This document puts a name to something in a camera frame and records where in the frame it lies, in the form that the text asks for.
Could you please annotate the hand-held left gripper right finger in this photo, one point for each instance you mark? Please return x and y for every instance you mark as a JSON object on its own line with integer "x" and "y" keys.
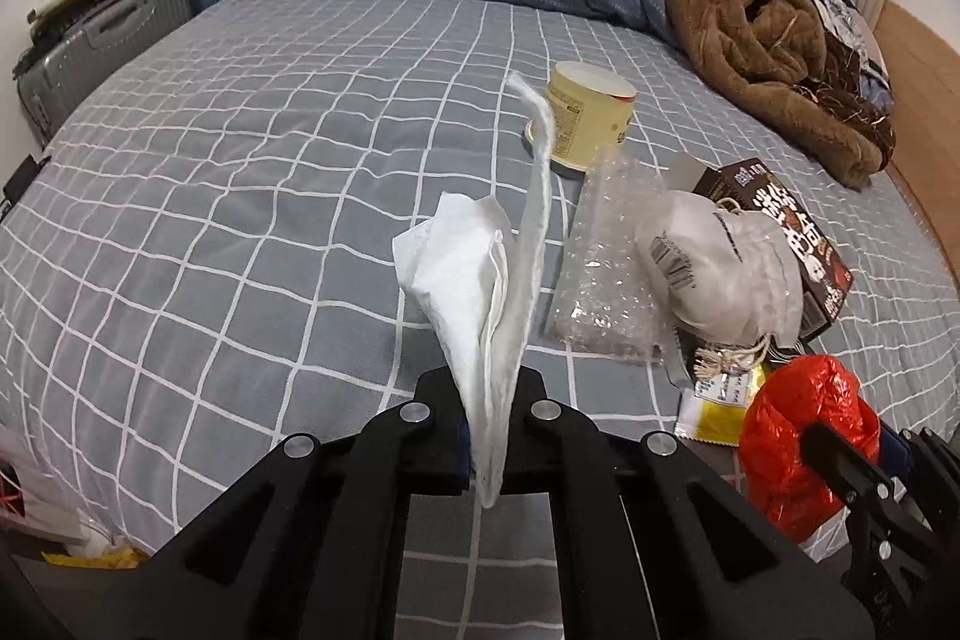
{"x": 525, "y": 437}

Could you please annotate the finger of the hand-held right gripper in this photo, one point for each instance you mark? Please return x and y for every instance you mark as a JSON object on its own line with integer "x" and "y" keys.
{"x": 896, "y": 452}
{"x": 840, "y": 460}

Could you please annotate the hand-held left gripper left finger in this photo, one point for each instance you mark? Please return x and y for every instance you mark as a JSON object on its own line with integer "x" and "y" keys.
{"x": 444, "y": 434}

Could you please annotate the red plastic bag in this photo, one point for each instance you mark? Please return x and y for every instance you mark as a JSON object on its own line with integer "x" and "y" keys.
{"x": 780, "y": 445}

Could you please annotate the white tissue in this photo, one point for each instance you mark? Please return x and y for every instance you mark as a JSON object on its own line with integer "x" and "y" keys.
{"x": 465, "y": 280}

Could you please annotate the clear bubble wrap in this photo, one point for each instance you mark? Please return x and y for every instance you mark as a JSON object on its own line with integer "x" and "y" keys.
{"x": 600, "y": 265}

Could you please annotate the yellow snack packet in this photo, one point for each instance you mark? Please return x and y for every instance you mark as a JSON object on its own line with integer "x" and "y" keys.
{"x": 712, "y": 419}

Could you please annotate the dark brown carton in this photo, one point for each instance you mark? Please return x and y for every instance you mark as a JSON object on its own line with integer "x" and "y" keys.
{"x": 814, "y": 250}

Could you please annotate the grey checked bed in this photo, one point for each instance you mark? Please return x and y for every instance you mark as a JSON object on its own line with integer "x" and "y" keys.
{"x": 225, "y": 235}

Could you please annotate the yellow paper cup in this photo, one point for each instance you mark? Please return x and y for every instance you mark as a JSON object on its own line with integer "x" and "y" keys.
{"x": 585, "y": 115}

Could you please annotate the yellow wrapper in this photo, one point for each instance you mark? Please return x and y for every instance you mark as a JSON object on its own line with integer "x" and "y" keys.
{"x": 97, "y": 559}

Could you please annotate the printed blanket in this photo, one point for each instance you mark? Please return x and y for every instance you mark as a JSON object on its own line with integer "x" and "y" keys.
{"x": 847, "y": 18}

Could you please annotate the brown fleece blanket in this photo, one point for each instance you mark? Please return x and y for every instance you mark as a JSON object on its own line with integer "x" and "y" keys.
{"x": 735, "y": 25}

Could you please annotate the grey suitcase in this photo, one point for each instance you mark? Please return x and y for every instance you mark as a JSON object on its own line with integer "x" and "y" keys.
{"x": 105, "y": 40}

